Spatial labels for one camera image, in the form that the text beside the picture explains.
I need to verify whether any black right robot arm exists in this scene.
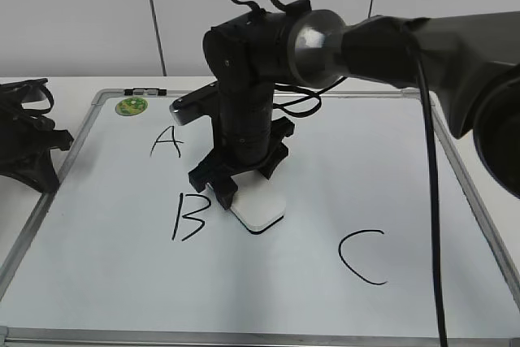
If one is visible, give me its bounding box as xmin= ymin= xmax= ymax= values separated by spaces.
xmin=188 ymin=1 xmax=519 ymax=206

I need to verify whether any black cable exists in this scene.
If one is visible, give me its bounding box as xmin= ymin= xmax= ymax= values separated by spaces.
xmin=225 ymin=0 xmax=450 ymax=347

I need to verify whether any round green magnet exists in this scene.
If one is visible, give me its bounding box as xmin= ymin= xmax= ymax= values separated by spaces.
xmin=115 ymin=98 xmax=148 ymax=117

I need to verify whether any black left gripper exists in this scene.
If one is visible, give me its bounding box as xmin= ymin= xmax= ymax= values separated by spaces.
xmin=1 ymin=78 xmax=74 ymax=193

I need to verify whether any white rectangular board eraser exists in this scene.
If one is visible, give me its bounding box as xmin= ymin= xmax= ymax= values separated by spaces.
xmin=206 ymin=171 xmax=287 ymax=235

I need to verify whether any white board with grey frame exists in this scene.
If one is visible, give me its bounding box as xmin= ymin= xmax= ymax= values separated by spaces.
xmin=0 ymin=88 xmax=520 ymax=347

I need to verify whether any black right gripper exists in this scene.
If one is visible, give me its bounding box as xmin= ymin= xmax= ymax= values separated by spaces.
xmin=188 ymin=10 xmax=295 ymax=210

